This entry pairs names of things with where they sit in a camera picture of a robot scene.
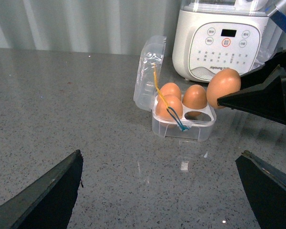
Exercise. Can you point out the left gripper black foreground left finger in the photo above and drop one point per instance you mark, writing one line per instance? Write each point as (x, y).
(49, 201)

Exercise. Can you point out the left gripper black foreground right finger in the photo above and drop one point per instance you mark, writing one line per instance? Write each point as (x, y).
(265, 188)

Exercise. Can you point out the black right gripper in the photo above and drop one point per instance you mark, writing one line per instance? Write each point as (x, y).
(263, 91)

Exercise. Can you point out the brown egg carried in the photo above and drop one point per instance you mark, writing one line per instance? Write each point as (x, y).
(225, 82)

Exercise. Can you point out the clear plastic egg box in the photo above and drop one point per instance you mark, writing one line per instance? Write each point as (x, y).
(199, 122)

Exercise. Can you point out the brown egg back right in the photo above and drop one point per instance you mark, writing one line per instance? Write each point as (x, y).
(195, 97)

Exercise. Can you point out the brown egg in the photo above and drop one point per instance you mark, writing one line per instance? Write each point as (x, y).
(171, 91)
(173, 102)
(195, 97)

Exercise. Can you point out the brown egg front left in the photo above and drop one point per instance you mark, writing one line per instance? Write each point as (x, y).
(173, 102)

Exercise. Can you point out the brown egg back left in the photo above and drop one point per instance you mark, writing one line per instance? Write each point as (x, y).
(171, 91)

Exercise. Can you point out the clear plastic bag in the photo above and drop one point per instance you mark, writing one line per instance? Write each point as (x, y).
(265, 54)

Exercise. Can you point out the white Joyoung blender appliance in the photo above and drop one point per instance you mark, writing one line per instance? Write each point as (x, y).
(213, 35)

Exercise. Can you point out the blue rubber band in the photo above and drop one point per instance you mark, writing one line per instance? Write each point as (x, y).
(176, 118)

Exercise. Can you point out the yellow rubber band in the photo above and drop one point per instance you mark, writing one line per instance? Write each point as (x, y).
(157, 88)

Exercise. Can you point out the grey curtain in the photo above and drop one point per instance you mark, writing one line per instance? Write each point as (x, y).
(97, 26)

